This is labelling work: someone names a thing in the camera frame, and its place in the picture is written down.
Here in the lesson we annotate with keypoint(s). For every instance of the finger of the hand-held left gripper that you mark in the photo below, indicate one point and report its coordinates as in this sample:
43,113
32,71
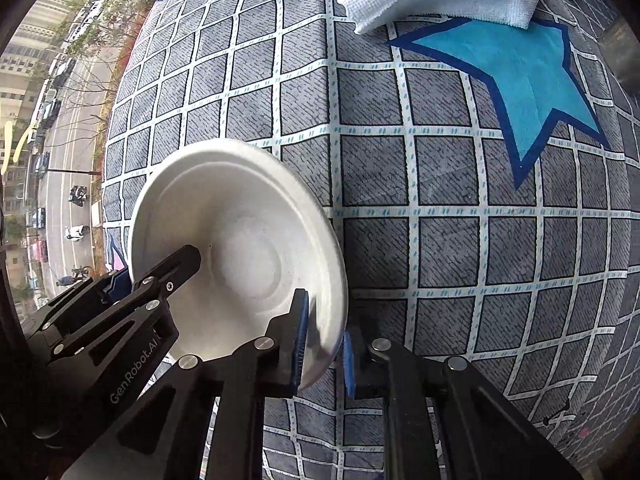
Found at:
117,282
180,262

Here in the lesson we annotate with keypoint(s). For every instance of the small white bowl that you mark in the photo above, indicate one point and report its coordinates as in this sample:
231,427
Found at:
240,260

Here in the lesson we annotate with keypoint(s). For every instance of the grey checked star tablecloth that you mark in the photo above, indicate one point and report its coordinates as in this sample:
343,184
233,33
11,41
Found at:
450,260

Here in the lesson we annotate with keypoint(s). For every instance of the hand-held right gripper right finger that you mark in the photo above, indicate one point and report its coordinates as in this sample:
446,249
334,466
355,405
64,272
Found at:
350,370

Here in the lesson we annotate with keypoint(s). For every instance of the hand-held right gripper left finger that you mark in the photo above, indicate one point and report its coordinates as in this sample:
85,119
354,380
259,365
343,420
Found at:
298,345

